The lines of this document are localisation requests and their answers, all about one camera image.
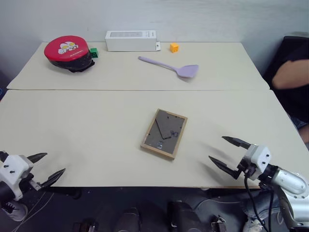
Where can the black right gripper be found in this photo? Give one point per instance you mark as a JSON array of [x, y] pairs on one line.
[[248, 168]]

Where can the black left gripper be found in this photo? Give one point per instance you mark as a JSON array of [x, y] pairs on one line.
[[32, 183]]

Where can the wooden picture frame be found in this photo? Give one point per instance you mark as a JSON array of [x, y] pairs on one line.
[[166, 147]]

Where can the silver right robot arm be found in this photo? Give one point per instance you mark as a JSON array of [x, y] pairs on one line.
[[290, 180]]

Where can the white sneaker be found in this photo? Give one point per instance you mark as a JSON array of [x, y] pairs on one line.
[[13, 211]]

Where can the blue jeans leg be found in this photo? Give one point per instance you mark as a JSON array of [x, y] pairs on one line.
[[263, 205]]

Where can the beige table mat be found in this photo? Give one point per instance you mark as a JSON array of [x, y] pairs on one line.
[[96, 135], [135, 75]]

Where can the purple silicone spatula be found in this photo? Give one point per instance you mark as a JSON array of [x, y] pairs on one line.
[[187, 70]]

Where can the person in black shirt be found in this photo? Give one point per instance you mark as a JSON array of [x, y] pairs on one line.
[[293, 72]]

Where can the yellow toy cube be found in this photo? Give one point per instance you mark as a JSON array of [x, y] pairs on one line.
[[174, 47]]

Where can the green toy block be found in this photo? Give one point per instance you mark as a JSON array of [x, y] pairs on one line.
[[94, 52]]

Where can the white rectangular cardboard box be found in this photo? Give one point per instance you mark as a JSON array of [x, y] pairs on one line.
[[130, 44]]

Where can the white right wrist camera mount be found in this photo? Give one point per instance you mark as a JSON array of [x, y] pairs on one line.
[[260, 154]]

